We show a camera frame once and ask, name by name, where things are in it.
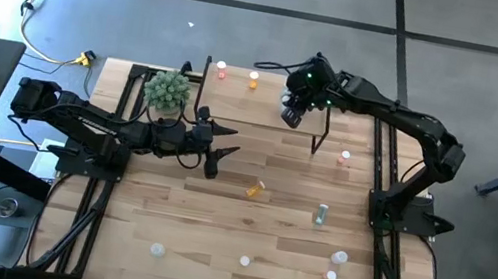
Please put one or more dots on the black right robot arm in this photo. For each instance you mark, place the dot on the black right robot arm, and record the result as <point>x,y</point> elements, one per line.
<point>400,114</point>

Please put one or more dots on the amber medicine bottle white cap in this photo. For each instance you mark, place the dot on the amber medicine bottle white cap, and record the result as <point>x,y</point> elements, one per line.
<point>244,260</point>
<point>255,189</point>
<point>253,82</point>

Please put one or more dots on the clear medicine bottle white cap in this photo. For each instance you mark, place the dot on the clear medicine bottle white cap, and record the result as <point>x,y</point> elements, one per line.
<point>340,257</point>

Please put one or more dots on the yellow power plug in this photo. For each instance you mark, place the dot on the yellow power plug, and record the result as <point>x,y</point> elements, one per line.
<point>85,59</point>

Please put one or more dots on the metal cup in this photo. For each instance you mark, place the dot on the metal cup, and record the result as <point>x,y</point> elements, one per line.
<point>7,207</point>

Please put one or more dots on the small clear jar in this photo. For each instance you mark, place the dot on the small clear jar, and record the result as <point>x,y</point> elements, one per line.
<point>157,249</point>

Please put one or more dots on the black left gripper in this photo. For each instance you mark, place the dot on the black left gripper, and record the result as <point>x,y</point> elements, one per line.
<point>198,141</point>

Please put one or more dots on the teal medicine bottle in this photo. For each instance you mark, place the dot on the teal medicine bottle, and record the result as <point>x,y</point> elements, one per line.
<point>284,97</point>
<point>320,215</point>

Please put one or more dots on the wooden shelf black metal frame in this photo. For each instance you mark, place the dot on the wooden shelf black metal frame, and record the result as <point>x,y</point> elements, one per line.
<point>255,105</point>

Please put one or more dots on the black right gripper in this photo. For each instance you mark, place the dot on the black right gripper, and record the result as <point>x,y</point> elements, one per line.
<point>311,84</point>

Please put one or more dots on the green plant in white pot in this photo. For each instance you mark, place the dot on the green plant in white pot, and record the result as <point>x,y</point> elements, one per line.
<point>167,90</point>

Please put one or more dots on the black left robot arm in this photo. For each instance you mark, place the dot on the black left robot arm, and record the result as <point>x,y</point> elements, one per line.
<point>94,126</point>

